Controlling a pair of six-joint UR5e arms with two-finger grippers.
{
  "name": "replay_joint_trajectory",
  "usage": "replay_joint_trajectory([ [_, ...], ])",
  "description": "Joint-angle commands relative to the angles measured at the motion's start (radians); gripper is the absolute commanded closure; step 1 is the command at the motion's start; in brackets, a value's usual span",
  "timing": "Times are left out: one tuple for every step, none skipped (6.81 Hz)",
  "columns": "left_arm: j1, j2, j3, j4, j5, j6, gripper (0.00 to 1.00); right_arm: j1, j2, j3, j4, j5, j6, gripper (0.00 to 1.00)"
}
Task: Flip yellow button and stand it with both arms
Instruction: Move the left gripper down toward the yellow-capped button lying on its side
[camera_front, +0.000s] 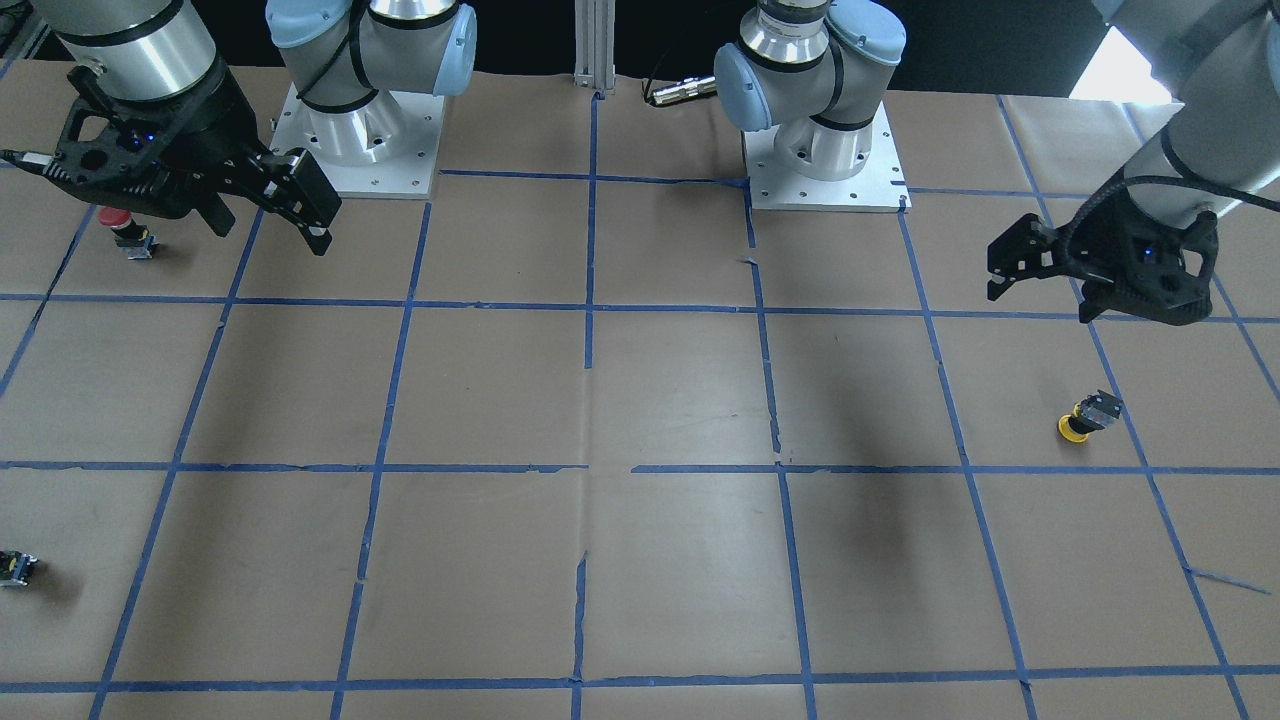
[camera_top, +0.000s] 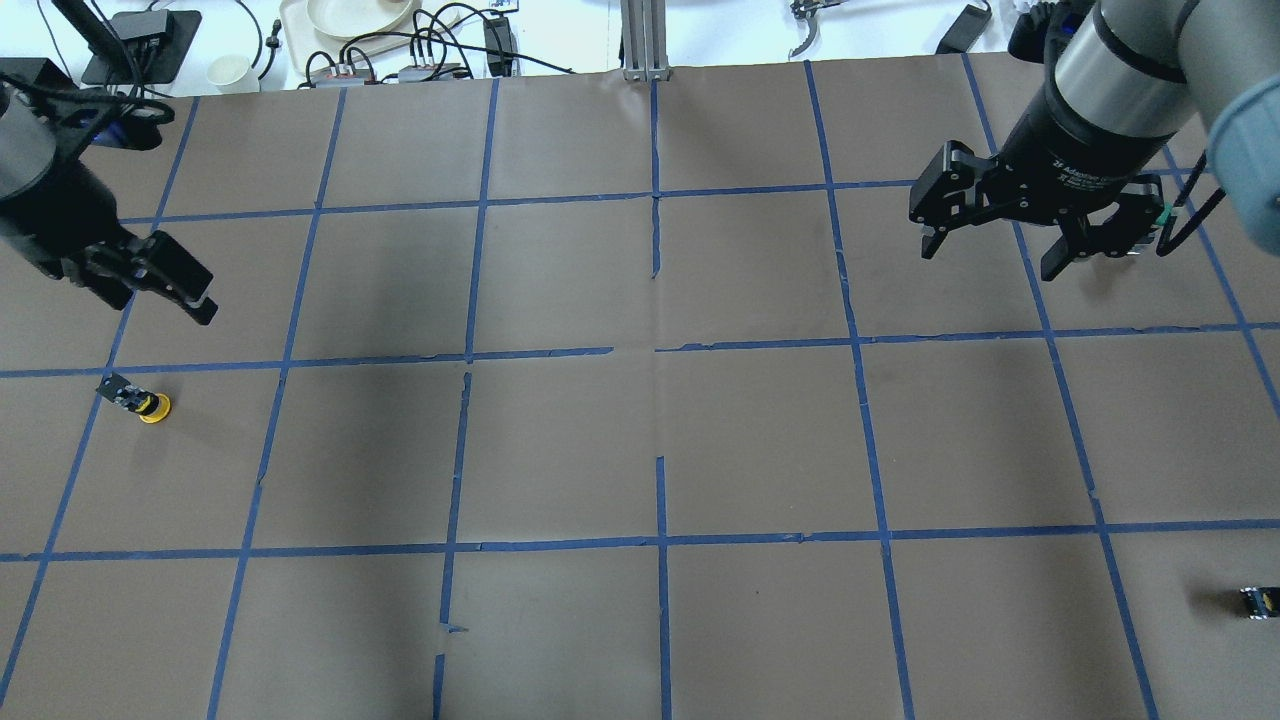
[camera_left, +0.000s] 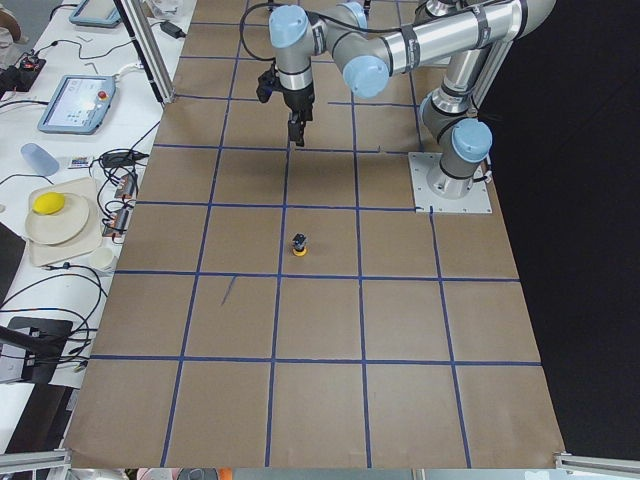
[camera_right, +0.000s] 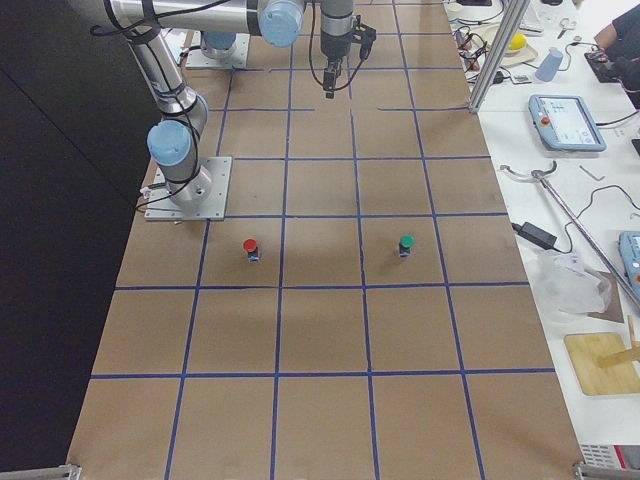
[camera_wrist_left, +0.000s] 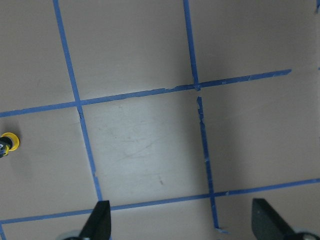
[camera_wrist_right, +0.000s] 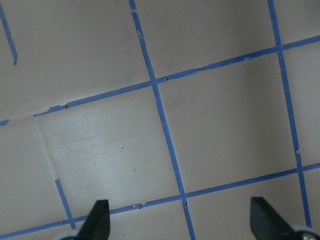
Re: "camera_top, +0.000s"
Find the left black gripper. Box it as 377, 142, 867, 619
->
0, 160, 219, 327

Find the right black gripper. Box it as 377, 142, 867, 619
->
908, 105, 1166, 282

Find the yellow push button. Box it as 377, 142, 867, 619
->
95, 373, 173, 424

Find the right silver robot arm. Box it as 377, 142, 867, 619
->
908, 1, 1279, 281

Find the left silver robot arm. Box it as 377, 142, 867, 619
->
1, 73, 218, 325

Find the green push button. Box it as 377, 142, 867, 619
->
1238, 585, 1280, 620

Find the black power adapter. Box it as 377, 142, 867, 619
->
934, 1, 993, 55

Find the white paper cup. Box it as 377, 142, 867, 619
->
206, 54, 260, 95

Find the beige plate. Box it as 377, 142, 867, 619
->
303, 0, 417, 40

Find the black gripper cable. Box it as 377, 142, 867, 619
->
1155, 150, 1231, 258

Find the black camera stand base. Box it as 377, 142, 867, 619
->
81, 9, 204, 86

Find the aluminium frame post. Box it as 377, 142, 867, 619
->
620, 0, 672, 82

